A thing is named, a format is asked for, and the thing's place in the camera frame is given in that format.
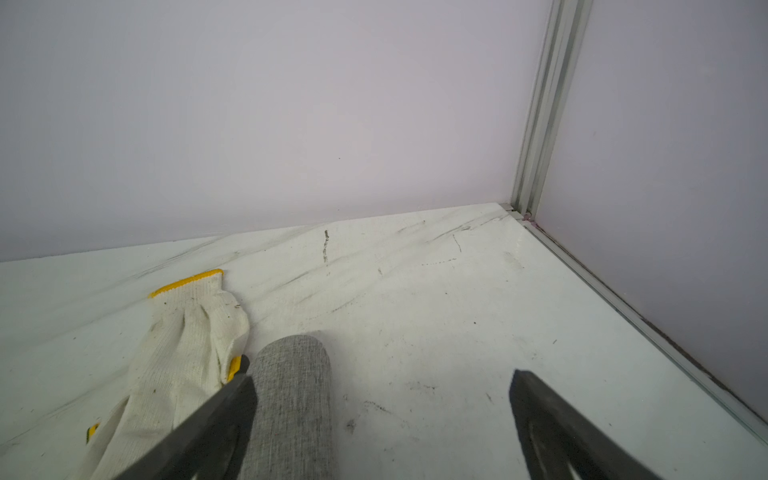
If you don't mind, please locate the grey fabric oval case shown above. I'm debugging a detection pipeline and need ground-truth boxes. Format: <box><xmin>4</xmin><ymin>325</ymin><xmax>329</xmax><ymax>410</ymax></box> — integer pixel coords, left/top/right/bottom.
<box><xmin>239</xmin><ymin>335</ymin><xmax>338</xmax><ymax>479</ymax></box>

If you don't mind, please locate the white knit work glove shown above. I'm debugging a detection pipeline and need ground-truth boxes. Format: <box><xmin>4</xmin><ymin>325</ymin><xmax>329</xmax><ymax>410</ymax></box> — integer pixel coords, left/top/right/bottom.
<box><xmin>74</xmin><ymin>269</ymin><xmax>250</xmax><ymax>479</ymax></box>

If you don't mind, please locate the aluminium frame profile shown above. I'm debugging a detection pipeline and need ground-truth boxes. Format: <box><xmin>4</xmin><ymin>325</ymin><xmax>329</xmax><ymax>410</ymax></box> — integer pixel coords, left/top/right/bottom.
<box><xmin>511</xmin><ymin>1</ymin><xmax>767</xmax><ymax>439</ymax></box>

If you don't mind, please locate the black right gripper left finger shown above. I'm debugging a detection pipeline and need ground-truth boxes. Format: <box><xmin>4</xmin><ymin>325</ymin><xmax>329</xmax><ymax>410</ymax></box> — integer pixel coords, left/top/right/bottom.
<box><xmin>118</xmin><ymin>371</ymin><xmax>258</xmax><ymax>479</ymax></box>

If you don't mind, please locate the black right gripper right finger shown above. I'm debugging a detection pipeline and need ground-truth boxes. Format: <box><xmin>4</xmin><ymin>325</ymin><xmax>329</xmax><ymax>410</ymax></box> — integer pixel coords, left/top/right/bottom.
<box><xmin>509</xmin><ymin>370</ymin><xmax>658</xmax><ymax>479</ymax></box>

